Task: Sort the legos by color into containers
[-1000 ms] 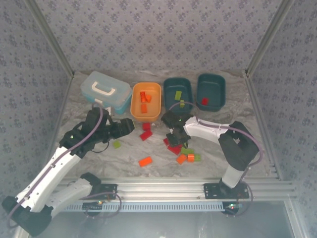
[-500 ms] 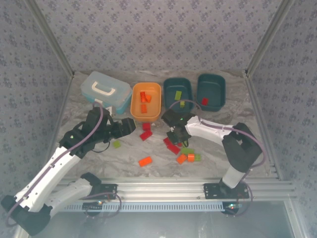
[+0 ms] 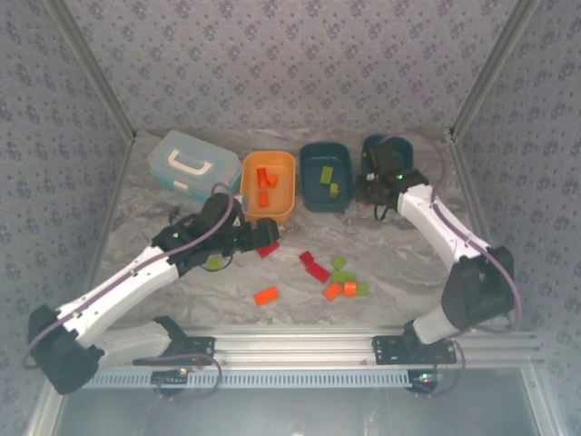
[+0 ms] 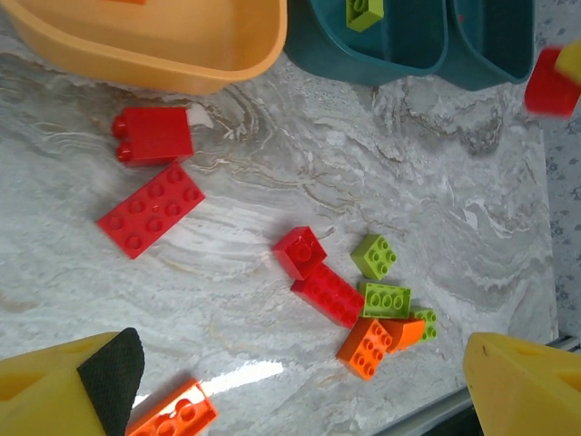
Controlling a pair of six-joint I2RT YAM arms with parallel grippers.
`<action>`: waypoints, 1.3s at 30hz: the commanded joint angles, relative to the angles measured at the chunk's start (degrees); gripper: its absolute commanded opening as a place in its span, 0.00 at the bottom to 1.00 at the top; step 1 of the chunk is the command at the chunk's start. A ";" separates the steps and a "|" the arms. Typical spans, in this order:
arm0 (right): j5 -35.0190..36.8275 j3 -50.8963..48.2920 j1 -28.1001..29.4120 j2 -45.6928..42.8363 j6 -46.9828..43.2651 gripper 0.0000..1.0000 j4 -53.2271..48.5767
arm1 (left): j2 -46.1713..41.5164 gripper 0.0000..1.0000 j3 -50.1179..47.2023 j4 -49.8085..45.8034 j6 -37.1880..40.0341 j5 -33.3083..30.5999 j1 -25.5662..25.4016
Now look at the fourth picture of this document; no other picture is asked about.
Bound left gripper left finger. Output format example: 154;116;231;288
0;327;146;436

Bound long red lego brick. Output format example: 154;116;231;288
290;263;366;329
95;163;207;261

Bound long orange lego brick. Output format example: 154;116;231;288
124;378;220;436

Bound long green lego brick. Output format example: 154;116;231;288
357;281;413;319

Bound small green lego brick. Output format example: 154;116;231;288
350;233;399;281
344;0;385;34

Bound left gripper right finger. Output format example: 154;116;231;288
462;331;581;436

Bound dark teal plastic container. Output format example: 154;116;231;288
283;0;450;88
436;0;537;92

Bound orange plastic container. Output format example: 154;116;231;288
0;0;290;96

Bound small red lego brick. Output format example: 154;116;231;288
523;46;581;120
271;225;329;282

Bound small orange lego brick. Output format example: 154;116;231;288
384;317;427;354

